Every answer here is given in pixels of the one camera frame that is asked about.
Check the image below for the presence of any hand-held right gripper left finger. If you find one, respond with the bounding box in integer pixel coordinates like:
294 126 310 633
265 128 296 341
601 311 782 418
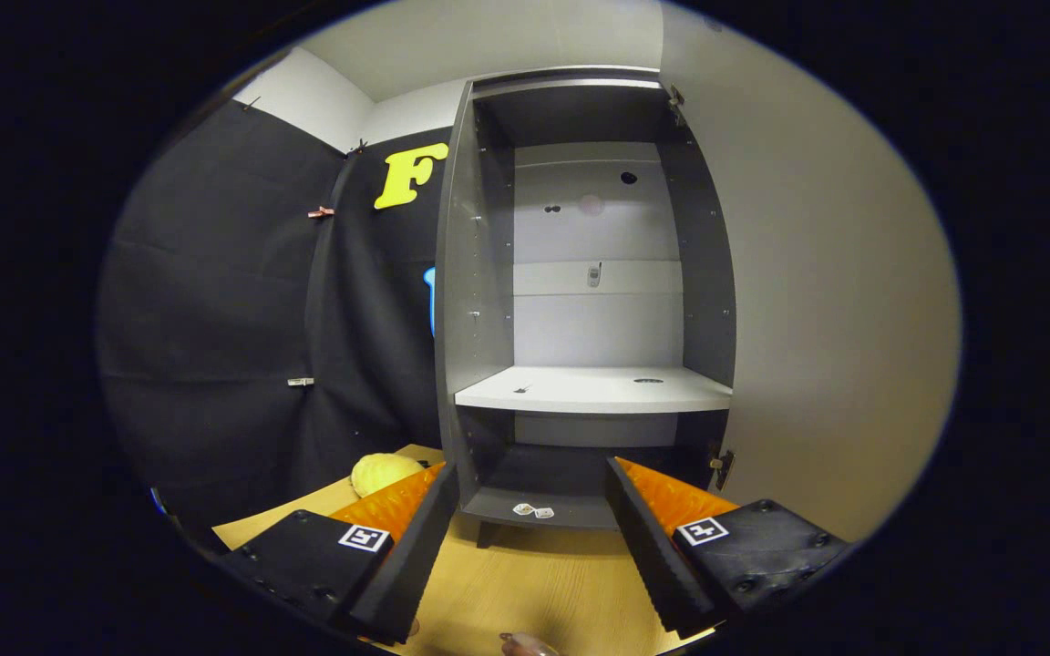
215 460 460 646

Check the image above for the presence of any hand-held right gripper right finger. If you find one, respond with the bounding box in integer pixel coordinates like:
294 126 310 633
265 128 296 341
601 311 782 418
604 456 854 639

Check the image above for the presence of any beige cabinet door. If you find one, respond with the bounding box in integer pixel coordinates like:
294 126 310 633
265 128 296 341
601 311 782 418
657 0 963 546

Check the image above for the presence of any white cabinet shelf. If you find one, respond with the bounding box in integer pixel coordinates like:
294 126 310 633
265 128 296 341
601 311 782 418
454 365 734 415

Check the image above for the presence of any pale yellow round object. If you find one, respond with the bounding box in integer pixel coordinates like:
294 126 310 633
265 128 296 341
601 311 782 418
350 453 427 498

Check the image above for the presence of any black backdrop cloth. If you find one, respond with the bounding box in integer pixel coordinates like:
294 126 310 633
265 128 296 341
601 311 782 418
95 98 453 548

